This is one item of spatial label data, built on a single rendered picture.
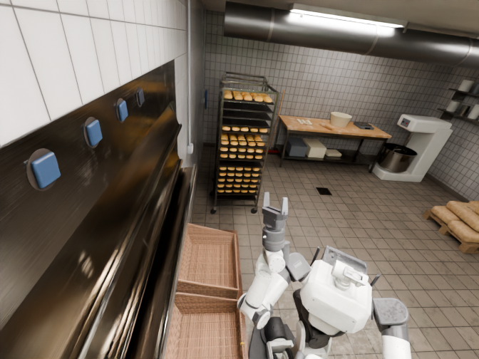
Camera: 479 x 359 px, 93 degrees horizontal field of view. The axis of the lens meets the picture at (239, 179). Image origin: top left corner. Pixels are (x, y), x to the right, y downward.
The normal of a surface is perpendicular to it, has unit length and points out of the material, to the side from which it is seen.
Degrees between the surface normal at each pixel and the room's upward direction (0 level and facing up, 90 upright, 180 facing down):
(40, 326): 70
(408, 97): 90
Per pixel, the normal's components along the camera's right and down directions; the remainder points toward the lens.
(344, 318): -0.49, 0.42
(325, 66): 0.07, 0.54
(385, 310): -0.36, -0.68
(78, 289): 0.97, -0.24
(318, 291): -0.26, -0.30
